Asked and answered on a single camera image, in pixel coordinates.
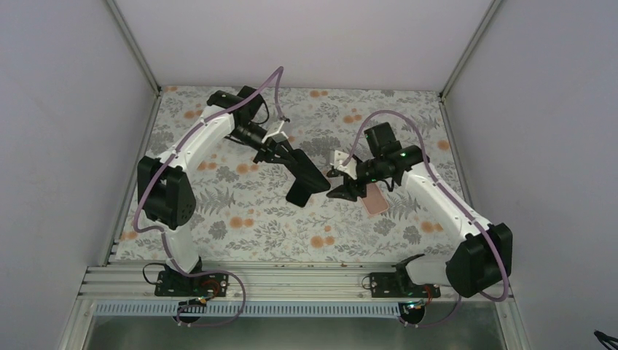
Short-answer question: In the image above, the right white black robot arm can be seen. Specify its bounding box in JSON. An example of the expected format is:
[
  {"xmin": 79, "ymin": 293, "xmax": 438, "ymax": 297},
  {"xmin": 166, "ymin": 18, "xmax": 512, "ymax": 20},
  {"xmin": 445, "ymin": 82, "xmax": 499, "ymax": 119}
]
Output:
[{"xmin": 327, "ymin": 122, "xmax": 513, "ymax": 298}]

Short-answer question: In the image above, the slotted grey cable duct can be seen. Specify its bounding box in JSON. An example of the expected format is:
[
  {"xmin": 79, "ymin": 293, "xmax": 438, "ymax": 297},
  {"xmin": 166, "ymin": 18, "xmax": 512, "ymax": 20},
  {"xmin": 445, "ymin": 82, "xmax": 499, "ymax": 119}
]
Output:
[{"xmin": 94, "ymin": 300, "xmax": 400, "ymax": 319}]

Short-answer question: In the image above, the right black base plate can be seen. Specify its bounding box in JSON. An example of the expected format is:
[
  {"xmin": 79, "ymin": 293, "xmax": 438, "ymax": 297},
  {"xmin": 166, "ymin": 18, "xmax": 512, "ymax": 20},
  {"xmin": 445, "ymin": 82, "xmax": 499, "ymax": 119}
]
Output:
[{"xmin": 367, "ymin": 272, "xmax": 442, "ymax": 299}]

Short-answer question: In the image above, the black smartphone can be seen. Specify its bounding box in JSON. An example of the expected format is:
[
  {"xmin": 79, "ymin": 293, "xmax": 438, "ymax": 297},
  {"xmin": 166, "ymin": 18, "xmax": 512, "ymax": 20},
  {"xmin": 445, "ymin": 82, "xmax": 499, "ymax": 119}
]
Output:
[{"xmin": 286, "ymin": 149, "xmax": 331, "ymax": 208}]

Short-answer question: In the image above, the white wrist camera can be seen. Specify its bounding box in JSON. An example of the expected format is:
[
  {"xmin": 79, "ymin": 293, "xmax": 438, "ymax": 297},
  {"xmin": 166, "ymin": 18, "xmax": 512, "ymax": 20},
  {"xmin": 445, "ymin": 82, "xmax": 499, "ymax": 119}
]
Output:
[
  {"xmin": 327, "ymin": 150, "xmax": 358, "ymax": 179},
  {"xmin": 262, "ymin": 120, "xmax": 289, "ymax": 144}
]

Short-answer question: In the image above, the pink phone case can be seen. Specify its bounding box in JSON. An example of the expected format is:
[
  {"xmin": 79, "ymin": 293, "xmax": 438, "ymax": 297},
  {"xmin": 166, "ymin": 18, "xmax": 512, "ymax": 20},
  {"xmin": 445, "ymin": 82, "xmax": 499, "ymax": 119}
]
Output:
[{"xmin": 361, "ymin": 184, "xmax": 389, "ymax": 217}]

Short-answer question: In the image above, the floral patterned table mat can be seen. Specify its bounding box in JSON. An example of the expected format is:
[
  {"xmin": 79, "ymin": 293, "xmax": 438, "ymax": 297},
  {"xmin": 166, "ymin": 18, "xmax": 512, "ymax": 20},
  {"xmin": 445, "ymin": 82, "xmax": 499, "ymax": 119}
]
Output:
[{"xmin": 114, "ymin": 85, "xmax": 484, "ymax": 265}]

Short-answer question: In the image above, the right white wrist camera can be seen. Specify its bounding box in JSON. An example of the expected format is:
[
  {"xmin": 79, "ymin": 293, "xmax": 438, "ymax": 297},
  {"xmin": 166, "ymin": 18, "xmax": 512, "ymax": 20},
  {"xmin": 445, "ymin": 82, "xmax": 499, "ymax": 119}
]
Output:
[{"xmin": 327, "ymin": 150, "xmax": 358, "ymax": 179}]

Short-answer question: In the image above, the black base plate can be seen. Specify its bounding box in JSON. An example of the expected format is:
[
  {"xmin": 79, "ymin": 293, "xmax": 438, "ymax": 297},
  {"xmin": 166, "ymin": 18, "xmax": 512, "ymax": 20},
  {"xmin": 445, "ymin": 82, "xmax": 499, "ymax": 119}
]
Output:
[
  {"xmin": 154, "ymin": 271, "xmax": 229, "ymax": 298},
  {"xmin": 367, "ymin": 272, "xmax": 442, "ymax": 299}
]

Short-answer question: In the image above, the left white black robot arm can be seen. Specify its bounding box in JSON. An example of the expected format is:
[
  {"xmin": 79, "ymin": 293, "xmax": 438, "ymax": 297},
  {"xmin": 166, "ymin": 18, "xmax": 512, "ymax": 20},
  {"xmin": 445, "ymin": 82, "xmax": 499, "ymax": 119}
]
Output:
[{"xmin": 132, "ymin": 86, "xmax": 292, "ymax": 295}]

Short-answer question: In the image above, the aluminium frame rail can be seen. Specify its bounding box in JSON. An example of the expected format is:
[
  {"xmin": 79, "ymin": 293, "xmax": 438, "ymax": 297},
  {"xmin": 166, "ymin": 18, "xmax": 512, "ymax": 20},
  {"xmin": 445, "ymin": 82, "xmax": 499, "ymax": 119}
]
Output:
[{"xmin": 77, "ymin": 262, "xmax": 515, "ymax": 303}]

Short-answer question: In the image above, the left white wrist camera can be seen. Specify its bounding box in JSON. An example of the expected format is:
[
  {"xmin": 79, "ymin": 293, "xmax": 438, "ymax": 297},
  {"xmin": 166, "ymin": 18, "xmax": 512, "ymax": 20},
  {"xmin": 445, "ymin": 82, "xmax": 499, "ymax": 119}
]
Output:
[{"xmin": 262, "ymin": 120, "xmax": 289, "ymax": 144}]

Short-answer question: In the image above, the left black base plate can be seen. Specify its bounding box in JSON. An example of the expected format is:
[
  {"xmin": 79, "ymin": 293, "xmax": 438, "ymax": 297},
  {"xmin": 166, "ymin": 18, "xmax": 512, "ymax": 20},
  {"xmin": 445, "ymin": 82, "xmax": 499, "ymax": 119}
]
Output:
[{"xmin": 154, "ymin": 271, "xmax": 229, "ymax": 298}]

